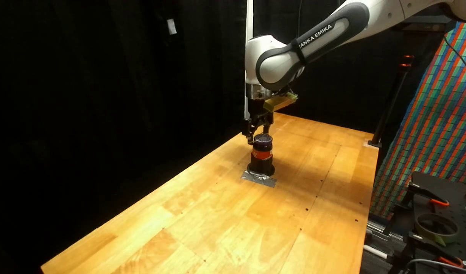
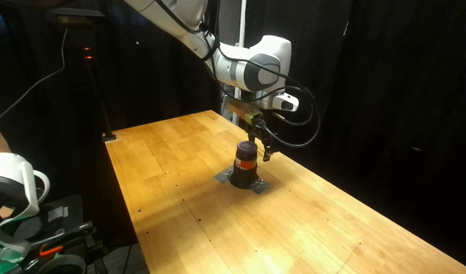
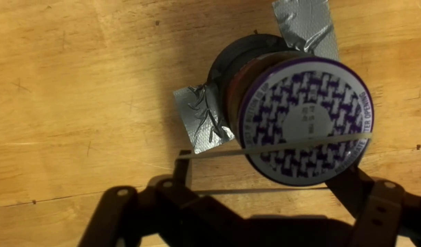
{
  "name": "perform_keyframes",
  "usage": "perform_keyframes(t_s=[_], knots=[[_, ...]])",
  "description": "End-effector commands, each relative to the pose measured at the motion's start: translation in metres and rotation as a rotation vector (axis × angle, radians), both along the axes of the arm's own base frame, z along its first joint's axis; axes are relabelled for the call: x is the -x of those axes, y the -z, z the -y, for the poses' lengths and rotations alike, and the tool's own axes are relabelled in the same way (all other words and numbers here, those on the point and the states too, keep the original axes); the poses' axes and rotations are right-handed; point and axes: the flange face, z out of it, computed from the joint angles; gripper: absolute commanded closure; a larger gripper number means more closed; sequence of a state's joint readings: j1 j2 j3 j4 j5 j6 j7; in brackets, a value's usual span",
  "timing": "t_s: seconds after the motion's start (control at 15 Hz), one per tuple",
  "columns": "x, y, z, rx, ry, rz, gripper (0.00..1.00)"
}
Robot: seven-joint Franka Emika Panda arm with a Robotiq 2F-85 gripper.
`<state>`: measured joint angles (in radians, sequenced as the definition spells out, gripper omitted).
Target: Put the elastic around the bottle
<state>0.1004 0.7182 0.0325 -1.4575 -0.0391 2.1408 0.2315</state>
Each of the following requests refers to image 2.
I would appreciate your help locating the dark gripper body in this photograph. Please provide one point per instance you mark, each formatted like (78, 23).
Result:
(249, 115)

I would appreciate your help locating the dark bottle with orange label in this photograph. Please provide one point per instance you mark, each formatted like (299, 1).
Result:
(245, 170)

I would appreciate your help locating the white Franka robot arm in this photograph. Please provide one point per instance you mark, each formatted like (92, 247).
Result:
(242, 66)

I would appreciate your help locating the grey tape piece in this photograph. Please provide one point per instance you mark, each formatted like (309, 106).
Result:
(223, 176)

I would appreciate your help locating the black curtain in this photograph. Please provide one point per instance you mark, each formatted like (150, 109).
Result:
(395, 101)

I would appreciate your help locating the black tripod stand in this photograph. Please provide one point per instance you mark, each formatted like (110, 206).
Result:
(93, 86)

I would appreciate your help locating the white VR headset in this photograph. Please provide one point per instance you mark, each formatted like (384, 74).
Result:
(12, 170)

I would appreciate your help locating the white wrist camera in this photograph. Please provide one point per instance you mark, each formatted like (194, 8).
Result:
(285, 103)

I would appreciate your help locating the grey square base plate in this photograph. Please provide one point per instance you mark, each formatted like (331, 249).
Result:
(259, 186)

